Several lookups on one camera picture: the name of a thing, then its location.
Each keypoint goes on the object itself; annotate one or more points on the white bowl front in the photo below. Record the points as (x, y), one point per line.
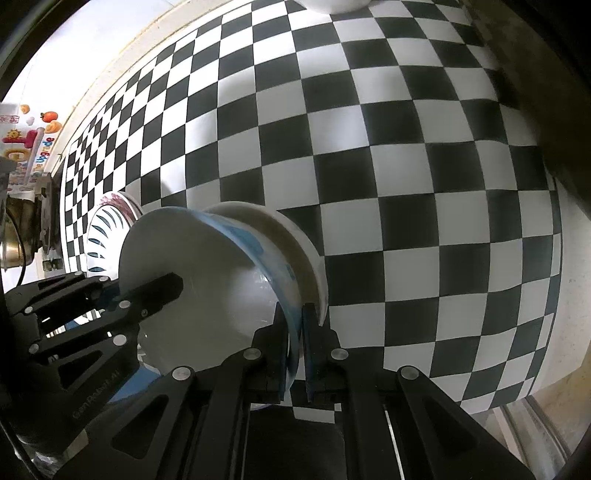
(308, 265)

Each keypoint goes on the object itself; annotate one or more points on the white bowl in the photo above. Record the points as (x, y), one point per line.
(334, 7)
(308, 265)
(234, 278)

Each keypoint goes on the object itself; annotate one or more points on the steel steamer pot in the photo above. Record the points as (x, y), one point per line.
(21, 236)

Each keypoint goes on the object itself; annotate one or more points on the white blue-striped plate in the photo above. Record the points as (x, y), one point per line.
(103, 241)

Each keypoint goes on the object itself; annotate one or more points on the white pink-flower plate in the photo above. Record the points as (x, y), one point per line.
(123, 204)

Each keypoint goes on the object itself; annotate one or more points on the black gas stove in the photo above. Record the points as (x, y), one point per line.
(47, 199)

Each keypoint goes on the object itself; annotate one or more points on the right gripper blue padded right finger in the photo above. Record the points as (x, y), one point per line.
(325, 376)

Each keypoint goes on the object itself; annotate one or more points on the black white checkered mat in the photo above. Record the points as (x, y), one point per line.
(390, 137)

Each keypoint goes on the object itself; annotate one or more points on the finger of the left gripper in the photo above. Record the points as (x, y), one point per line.
(62, 300)

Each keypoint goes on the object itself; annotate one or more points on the colourful wall sticker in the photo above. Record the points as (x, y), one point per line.
(27, 139)

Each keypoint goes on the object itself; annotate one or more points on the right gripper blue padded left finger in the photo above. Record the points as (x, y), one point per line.
(267, 373)

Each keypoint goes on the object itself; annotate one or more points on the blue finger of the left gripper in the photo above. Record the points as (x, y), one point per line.
(133, 304)

